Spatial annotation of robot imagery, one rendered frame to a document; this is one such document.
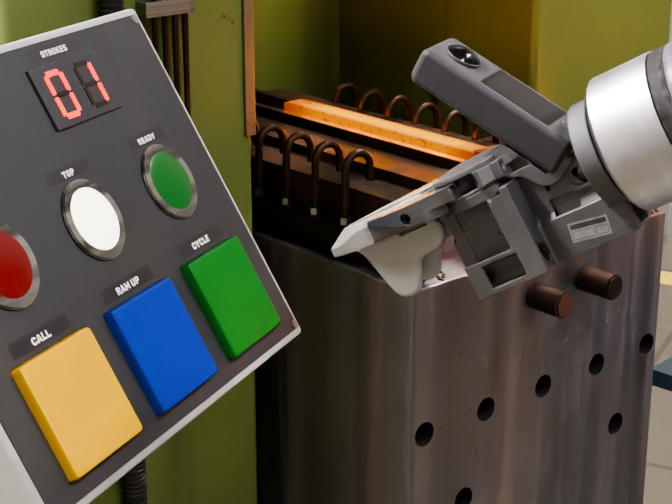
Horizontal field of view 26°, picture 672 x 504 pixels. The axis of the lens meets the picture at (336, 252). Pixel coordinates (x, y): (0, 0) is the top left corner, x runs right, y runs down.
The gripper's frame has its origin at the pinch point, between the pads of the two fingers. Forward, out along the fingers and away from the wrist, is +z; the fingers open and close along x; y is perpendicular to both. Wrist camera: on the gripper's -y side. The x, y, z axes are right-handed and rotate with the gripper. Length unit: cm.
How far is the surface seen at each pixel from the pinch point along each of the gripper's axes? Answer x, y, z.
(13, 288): -20.4, -7.4, 10.6
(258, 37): 75, -20, 40
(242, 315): -0.7, 2.1, 10.2
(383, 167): 43.0, -0.6, 16.4
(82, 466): -23.0, 3.8, 10.2
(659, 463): 186, 87, 62
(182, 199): 0.0, -7.3, 10.6
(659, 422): 205, 85, 66
